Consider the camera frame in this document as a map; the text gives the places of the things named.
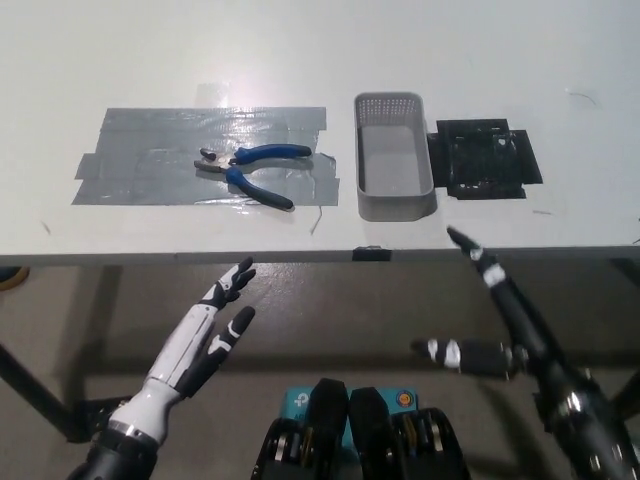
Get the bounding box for black teal robot body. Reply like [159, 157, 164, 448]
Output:
[252, 378, 471, 480]

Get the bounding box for black tape patch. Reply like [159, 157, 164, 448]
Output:
[427, 117, 544, 201]

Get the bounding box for blue handled pliers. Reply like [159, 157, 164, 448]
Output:
[193, 143, 314, 212]

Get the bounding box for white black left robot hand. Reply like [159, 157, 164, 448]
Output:
[107, 256, 258, 446]

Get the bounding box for black diagonal table leg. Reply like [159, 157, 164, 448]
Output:
[0, 342, 72, 439]
[607, 359, 640, 407]

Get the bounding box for yellow tape roll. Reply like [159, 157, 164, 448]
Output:
[0, 267, 30, 292]

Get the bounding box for black table foot bracket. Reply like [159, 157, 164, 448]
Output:
[67, 397, 134, 444]

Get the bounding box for grey duct tape patch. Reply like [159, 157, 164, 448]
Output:
[70, 105, 341, 207]

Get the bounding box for grey plastic container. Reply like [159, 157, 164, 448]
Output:
[352, 91, 435, 222]

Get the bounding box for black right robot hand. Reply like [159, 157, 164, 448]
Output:
[410, 225, 612, 426]

